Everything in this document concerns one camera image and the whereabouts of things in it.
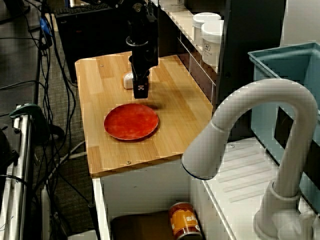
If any green clamp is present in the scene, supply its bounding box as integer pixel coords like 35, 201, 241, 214
9, 103, 51, 141

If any black computer tower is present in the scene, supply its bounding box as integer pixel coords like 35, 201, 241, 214
54, 7, 131, 85

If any brown board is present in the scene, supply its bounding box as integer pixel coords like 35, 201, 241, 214
111, 211, 176, 240

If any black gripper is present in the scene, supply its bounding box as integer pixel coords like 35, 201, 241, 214
125, 36, 159, 100

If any white toy sink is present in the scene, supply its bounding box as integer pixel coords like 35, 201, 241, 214
91, 136, 320, 240

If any dark tile backsplash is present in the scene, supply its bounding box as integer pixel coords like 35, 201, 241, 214
176, 37, 217, 104

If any teal plastic bin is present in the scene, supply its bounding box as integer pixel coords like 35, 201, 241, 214
247, 41, 320, 215

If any beige shelf ledge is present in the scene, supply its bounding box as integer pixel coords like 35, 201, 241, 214
159, 7, 221, 74

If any small white block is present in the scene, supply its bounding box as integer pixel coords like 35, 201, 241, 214
121, 71, 135, 90

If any blue cable connector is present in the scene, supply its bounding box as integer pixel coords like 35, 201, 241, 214
39, 17, 53, 38

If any white jar with printed label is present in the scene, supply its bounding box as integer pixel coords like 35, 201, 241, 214
200, 20, 225, 68

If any black cabinet column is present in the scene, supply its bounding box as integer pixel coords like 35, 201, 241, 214
216, 0, 287, 141

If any grey toy faucet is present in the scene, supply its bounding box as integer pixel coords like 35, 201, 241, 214
181, 78, 319, 240

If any orange soup can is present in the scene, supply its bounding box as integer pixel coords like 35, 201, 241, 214
168, 201, 203, 240

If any black shelf end panel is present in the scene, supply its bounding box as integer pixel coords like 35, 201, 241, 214
157, 0, 191, 59

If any aluminium frame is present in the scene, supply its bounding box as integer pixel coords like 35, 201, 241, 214
0, 104, 35, 240

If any red round plate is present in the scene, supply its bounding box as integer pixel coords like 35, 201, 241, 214
103, 103, 160, 141

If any white lidded jar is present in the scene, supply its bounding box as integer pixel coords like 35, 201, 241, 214
191, 12, 222, 48
159, 0, 186, 12

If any thin black cable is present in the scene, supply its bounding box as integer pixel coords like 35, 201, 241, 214
0, 79, 47, 91

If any white cable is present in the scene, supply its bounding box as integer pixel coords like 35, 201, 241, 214
48, 140, 88, 180

